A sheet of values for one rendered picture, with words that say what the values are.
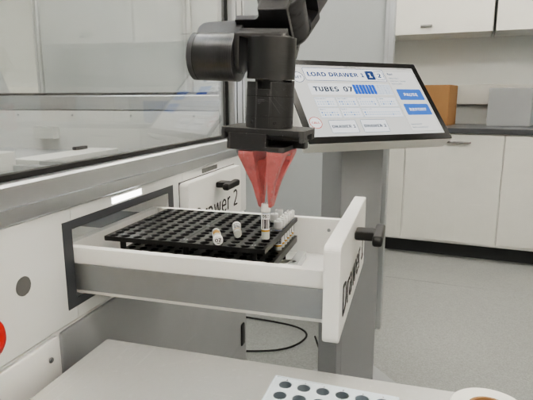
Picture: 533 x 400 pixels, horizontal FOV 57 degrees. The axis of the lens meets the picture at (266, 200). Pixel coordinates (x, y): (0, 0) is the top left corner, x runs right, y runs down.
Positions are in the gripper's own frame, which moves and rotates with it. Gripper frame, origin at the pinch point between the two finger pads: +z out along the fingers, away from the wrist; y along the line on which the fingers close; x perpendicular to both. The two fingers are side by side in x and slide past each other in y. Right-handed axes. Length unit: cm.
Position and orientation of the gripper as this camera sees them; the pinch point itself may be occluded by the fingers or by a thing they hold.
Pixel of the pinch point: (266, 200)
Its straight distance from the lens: 61.9
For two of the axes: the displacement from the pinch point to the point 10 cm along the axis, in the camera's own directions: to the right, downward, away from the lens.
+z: -0.4, 9.7, 2.3
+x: -3.0, 2.1, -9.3
